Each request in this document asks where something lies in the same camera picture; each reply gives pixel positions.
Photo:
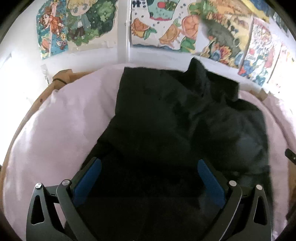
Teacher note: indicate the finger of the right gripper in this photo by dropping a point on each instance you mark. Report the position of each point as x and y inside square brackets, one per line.
[290, 155]

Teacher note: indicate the yellow black flower poster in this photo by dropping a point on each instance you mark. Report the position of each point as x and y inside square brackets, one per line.
[225, 30]

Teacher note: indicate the orange fruit poster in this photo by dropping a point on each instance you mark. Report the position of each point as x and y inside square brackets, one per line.
[166, 24]

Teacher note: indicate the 2024 dragon poster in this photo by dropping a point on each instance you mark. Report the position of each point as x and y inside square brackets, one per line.
[262, 53]

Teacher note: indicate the anime children poster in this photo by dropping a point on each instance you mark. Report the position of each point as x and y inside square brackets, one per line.
[76, 26]

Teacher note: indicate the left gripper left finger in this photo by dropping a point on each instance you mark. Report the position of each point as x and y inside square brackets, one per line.
[52, 213]

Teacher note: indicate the black puffer jacket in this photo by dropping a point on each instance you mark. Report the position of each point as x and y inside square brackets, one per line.
[149, 181]

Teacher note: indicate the white wall pipe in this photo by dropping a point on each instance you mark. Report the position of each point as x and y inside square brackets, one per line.
[123, 31]

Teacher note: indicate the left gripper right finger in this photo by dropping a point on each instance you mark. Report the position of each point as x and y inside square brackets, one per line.
[233, 206]

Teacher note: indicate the pink bed sheet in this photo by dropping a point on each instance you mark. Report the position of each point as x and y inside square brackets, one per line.
[281, 135]

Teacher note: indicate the wooden bed frame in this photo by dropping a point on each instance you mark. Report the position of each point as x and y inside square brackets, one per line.
[46, 92]

